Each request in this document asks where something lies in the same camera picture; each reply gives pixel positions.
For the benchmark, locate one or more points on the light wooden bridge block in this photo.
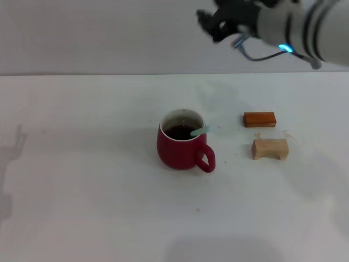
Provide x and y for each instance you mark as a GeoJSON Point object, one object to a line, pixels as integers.
{"type": "Point", "coordinates": [268, 147]}

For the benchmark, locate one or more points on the red ceramic mug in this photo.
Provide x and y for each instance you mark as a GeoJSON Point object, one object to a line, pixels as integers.
{"type": "Point", "coordinates": [177, 152]}

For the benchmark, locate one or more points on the dark coffee liquid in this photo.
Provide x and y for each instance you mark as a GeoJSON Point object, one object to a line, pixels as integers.
{"type": "Point", "coordinates": [178, 132]}

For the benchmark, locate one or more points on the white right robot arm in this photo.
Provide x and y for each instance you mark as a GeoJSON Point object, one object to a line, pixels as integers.
{"type": "Point", "coordinates": [313, 27]}

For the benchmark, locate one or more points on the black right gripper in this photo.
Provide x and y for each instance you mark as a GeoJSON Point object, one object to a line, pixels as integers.
{"type": "Point", "coordinates": [240, 13]}

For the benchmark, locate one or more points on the orange-brown wooden block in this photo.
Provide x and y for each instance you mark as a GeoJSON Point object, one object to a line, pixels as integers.
{"type": "Point", "coordinates": [259, 120]}

